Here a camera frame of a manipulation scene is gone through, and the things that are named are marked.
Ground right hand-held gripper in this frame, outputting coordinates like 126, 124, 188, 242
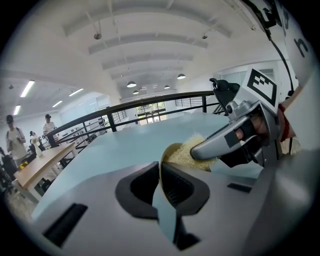
189, 68, 282, 169

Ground large glass window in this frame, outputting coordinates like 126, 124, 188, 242
135, 101, 167, 126

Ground yellow sponge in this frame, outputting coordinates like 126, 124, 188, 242
167, 133, 219, 173

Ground person's right hand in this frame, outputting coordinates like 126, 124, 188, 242
235, 114, 270, 144

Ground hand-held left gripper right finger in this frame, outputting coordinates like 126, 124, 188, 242
161, 161, 261, 253

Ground white printed t-shirt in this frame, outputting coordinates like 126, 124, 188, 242
246, 0, 318, 85

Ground small pale object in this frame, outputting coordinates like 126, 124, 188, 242
33, 143, 45, 159

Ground wooden table with white legs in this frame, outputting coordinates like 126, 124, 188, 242
13, 140, 77, 202

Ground group of ceiling tube lights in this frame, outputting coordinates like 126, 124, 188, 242
12, 79, 85, 117

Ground red string bracelet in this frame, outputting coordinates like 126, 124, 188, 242
277, 102, 292, 143

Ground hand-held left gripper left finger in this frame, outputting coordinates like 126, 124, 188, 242
31, 161, 181, 256

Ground group of round pendant lamps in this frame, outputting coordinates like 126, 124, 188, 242
126, 72, 187, 96

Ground person's right forearm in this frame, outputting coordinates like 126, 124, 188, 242
279, 84, 306, 154

